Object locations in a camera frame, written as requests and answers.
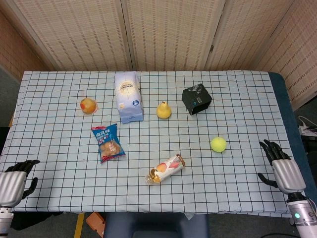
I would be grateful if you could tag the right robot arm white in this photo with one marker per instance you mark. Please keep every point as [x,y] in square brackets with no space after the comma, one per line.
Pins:
[303,215]

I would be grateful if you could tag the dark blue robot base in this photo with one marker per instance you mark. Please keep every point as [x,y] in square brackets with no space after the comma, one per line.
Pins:
[156,225]

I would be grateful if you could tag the beige woven folding screen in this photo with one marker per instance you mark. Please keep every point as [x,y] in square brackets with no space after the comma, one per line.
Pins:
[161,32]

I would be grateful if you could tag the white power strip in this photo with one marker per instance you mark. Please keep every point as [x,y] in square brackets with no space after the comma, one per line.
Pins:
[307,130]

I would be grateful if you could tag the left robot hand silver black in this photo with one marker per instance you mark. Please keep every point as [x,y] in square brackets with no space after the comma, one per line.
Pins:
[11,183]

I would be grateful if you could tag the orange fruit jelly cup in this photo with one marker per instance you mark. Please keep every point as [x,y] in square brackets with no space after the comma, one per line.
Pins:
[88,106]

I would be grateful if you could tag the checked pale blue tablecloth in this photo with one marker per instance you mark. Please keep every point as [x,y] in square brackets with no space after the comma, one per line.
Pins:
[62,138]

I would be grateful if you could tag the orange block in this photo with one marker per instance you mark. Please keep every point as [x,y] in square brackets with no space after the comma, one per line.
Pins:
[96,221]

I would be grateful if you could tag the yellow pear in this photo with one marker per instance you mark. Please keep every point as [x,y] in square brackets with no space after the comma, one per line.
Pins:
[164,112]

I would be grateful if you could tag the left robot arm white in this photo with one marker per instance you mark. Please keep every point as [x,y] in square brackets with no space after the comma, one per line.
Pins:
[5,219]

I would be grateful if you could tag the peach juice plastic bottle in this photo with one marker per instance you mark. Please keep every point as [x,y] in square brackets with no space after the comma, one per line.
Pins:
[164,169]

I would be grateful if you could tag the dark blue padded table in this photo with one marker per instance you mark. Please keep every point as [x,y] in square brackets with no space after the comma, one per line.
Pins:
[292,116]

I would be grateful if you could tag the yellow tennis ball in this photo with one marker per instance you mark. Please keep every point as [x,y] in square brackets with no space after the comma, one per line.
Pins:
[218,144]

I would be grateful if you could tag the pale blue paper bag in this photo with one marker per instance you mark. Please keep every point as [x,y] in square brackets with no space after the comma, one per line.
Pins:
[128,96]

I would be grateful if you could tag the black cardboard box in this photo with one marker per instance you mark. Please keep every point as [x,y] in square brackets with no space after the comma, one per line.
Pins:
[196,100]

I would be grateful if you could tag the blue bread snack packet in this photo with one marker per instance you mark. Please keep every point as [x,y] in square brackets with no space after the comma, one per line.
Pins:
[109,143]

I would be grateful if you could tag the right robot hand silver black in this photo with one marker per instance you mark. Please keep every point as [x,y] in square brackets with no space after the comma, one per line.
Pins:
[288,174]

